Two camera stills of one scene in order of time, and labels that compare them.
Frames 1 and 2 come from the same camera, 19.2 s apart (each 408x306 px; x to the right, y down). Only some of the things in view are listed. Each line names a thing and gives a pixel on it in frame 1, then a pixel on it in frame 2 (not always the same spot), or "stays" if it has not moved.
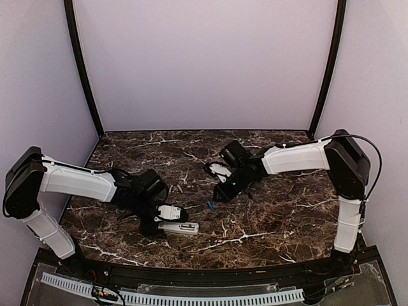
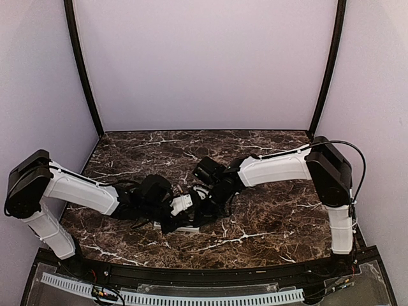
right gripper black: [225, 194] to [201, 216]
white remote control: [180, 227] stays
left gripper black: [151, 230] to [177, 223]
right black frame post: [336, 52] stays
